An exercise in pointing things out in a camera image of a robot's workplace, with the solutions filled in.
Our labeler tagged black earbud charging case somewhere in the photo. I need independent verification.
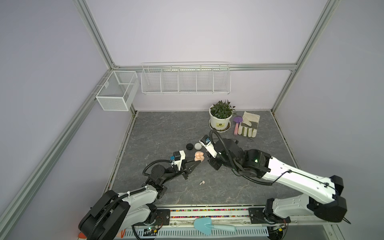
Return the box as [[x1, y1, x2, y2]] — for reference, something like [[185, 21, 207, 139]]
[[186, 143, 194, 150]]

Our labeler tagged orange white work glove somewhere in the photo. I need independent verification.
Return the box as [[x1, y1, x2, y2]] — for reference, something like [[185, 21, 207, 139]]
[[78, 229, 127, 240]]

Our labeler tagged white plant saucer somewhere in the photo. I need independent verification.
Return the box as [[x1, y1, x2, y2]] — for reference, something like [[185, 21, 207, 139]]
[[209, 119, 232, 133]]

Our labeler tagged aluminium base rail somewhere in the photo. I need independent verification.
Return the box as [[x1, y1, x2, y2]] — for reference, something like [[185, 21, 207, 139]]
[[143, 204, 337, 226]]

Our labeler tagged long white wire basket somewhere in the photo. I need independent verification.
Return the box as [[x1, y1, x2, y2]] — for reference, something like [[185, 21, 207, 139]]
[[141, 62, 232, 95]]

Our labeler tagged potted green plant white pot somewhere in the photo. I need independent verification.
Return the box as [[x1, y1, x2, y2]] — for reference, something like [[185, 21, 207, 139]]
[[209, 100, 235, 132]]

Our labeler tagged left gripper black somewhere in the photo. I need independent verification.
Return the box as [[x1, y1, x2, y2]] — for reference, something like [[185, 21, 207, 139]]
[[160, 157, 200, 185]]

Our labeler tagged white earbud charging case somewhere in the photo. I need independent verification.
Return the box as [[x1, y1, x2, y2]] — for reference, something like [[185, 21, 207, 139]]
[[194, 143, 202, 151]]

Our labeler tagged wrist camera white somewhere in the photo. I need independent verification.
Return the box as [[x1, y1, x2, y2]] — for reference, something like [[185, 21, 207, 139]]
[[170, 150, 186, 172], [199, 135, 218, 158]]

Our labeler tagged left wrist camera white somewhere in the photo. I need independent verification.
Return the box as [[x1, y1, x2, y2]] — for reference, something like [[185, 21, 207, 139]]
[[170, 150, 186, 172]]

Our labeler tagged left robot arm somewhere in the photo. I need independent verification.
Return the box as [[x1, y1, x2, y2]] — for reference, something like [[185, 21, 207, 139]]
[[78, 159, 201, 240]]

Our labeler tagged purple pink garden trowel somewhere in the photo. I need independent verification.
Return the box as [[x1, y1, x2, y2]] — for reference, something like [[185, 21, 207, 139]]
[[234, 116, 243, 136]]

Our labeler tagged teal garden trowel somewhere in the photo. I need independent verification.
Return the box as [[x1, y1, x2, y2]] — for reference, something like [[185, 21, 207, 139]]
[[194, 217, 236, 236]]

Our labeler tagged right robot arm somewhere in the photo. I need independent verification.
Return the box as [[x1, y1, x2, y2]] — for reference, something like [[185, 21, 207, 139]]
[[200, 130, 348, 224]]

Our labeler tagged white mesh box basket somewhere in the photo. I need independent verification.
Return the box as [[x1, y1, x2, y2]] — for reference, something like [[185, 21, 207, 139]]
[[96, 71, 140, 112]]

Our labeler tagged pink earbud charging case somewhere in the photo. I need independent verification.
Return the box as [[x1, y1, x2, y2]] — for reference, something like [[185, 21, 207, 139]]
[[194, 151, 205, 162]]

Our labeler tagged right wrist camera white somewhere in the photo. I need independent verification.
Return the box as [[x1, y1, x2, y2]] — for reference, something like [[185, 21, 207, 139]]
[[199, 135, 218, 158]]

